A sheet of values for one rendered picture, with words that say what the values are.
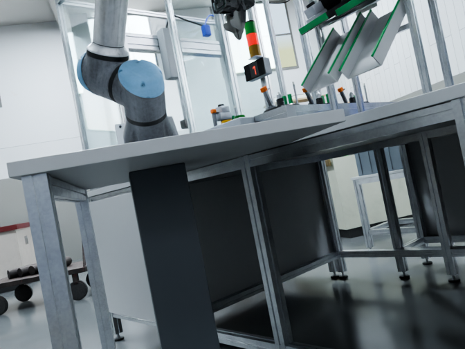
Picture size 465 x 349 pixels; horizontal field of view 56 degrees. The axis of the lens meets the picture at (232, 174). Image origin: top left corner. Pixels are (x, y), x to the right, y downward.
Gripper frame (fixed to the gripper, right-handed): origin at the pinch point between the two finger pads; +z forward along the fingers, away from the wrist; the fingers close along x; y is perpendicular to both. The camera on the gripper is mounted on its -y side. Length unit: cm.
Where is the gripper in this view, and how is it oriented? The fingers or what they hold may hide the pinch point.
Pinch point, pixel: (240, 36)
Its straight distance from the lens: 157.8
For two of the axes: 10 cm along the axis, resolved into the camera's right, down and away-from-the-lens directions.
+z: 1.9, 9.8, -0.3
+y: -7.4, 1.3, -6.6
